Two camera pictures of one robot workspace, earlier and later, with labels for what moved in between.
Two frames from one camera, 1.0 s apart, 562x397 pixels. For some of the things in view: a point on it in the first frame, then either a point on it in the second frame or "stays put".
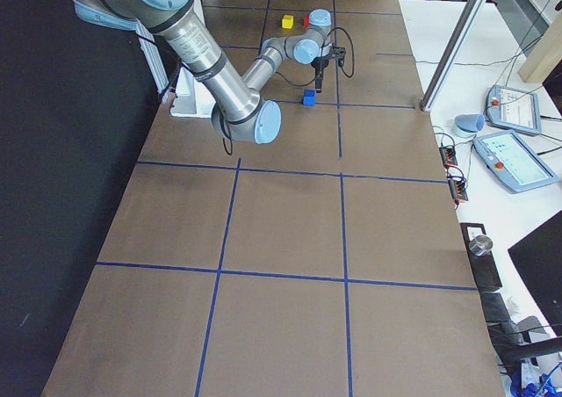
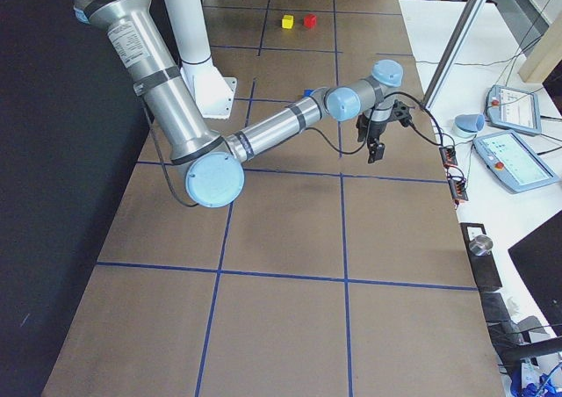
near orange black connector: [457, 189] stays put
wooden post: [545, 54] stays put
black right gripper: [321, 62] -> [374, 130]
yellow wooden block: [287, 21] stays put
